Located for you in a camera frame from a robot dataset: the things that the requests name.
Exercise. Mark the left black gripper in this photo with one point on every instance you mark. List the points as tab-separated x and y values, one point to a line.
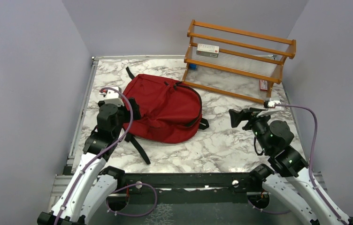
136	113

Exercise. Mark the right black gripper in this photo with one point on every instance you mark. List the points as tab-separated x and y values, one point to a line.
250	113

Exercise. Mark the red student backpack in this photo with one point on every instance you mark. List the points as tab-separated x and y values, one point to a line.
170	111

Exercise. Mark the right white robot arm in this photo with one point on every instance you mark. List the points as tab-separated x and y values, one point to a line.
288	177

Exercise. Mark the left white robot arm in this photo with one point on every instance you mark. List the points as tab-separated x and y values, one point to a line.
82	196

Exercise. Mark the small red white box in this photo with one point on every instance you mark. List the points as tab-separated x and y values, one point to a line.
263	85

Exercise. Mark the orange wooden shelf rack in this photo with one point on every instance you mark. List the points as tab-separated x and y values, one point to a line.
239	63

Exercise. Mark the small blue block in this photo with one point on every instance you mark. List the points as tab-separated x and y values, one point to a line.
192	66

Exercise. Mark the white box on shelf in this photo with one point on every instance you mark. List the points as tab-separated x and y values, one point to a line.
207	50

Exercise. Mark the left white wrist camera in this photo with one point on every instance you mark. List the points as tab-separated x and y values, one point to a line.
111	97

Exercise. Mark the black metal base rail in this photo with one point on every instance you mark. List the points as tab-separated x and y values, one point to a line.
173	188

